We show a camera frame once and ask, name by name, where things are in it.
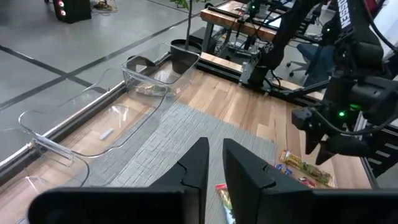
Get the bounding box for wooden desk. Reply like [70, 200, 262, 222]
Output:
[200, 0, 315, 54]

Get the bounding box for white label sticker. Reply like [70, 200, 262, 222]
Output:
[98, 128, 114, 141]

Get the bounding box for blue granola bar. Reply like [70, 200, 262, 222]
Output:
[274, 163, 294, 176]

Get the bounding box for snack packets pile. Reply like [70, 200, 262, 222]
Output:
[279, 150, 336, 189]

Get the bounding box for candy bars in right bin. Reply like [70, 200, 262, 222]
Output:
[135, 83, 177, 97]

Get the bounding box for blue office chair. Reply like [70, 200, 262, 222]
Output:
[285, 42, 336, 87]

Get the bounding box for tangled cable pile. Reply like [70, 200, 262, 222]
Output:
[92, 0, 119, 14]

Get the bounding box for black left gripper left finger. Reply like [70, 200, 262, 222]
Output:
[27, 137, 210, 224]

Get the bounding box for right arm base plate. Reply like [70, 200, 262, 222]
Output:
[239, 57, 271, 88]

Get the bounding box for clear plastic bin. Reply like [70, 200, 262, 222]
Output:
[0, 128, 91, 224]
[17, 68, 170, 158]
[121, 42, 200, 98]

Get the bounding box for green plant in black pot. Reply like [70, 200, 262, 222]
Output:
[169, 0, 215, 75]

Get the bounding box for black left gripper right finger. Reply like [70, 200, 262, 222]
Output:
[222, 138, 398, 224]

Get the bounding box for gray woven placemat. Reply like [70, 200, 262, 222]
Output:
[82, 101, 278, 224]

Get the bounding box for red green granola bar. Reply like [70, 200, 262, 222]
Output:
[215, 183, 237, 224]
[297, 176, 317, 189]

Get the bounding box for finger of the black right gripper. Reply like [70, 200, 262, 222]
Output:
[315, 140, 338, 166]
[304, 128, 325, 156]

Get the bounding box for black computer tower pink lights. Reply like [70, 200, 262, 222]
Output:
[52, 0, 92, 24]

